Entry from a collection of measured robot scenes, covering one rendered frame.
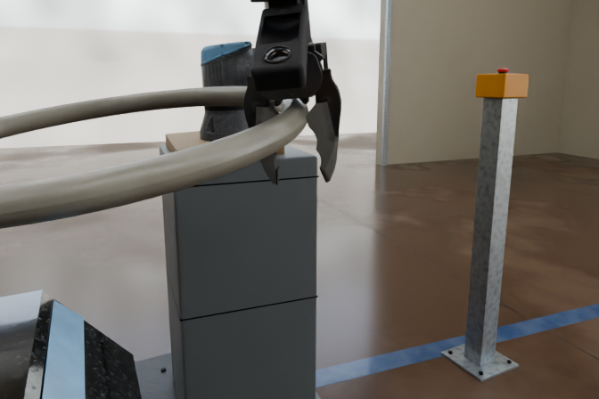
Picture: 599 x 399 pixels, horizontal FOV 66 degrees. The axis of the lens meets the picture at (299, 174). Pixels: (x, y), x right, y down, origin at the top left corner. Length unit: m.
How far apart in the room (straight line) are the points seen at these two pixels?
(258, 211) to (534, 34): 6.64
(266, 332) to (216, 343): 0.15
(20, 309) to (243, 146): 0.29
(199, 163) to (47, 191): 0.11
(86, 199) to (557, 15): 7.75
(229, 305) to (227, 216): 0.25
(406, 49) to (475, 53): 1.09
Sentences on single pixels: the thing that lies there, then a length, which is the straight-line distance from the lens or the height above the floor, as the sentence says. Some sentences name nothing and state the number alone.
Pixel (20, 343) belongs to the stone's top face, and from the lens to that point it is 0.49.
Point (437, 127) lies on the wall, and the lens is 6.56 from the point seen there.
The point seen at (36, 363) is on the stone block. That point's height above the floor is 0.82.
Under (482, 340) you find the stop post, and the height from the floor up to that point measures 0.11.
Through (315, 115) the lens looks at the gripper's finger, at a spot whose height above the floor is 1.02.
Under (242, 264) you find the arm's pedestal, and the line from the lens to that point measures 1.31.
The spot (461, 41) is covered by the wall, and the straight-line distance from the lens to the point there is 6.74.
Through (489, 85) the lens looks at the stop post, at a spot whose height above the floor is 1.04.
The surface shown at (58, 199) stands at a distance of 0.36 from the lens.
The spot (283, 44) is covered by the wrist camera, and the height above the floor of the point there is 1.08.
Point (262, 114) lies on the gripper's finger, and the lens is 0.51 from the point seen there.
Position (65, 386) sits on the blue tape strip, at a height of 0.81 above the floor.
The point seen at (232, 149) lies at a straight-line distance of 0.39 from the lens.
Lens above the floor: 1.05
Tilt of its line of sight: 11 degrees down
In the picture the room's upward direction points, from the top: straight up
